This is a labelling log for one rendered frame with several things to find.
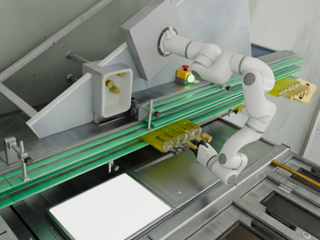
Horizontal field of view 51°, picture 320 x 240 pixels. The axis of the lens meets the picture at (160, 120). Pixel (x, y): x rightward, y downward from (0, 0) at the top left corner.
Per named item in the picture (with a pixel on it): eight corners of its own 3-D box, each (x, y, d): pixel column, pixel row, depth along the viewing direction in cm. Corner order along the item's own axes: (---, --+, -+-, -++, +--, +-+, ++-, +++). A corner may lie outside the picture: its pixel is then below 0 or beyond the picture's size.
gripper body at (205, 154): (219, 170, 160) (205, 158, 168) (223, 153, 155) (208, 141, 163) (206, 175, 156) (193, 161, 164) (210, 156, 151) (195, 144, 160)
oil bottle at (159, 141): (136, 136, 175) (165, 155, 163) (136, 126, 173) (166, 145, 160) (144, 133, 179) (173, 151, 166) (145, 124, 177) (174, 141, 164)
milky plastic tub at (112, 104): (91, 112, 164) (102, 119, 159) (92, 68, 153) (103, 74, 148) (119, 103, 175) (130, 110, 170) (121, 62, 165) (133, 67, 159)
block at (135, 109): (128, 116, 175) (137, 122, 171) (129, 100, 170) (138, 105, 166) (133, 115, 177) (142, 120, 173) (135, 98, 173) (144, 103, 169)
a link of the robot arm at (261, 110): (238, 113, 152) (220, 110, 141) (262, 71, 146) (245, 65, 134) (267, 132, 142) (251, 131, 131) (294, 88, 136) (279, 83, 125)
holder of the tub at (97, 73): (91, 121, 167) (101, 127, 162) (92, 68, 154) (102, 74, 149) (118, 112, 178) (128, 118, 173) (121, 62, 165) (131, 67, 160)
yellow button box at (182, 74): (175, 80, 201) (184, 84, 197) (176, 68, 198) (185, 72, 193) (182, 78, 206) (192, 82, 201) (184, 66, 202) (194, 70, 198)
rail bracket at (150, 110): (137, 125, 172) (154, 135, 164) (139, 95, 164) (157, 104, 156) (141, 123, 174) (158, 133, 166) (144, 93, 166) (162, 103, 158)
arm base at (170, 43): (155, 32, 165) (180, 40, 156) (172, 19, 170) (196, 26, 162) (162, 58, 176) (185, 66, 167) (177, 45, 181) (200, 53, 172)
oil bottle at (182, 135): (152, 129, 183) (181, 147, 170) (153, 120, 181) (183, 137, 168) (159, 126, 187) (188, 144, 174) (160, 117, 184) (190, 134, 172)
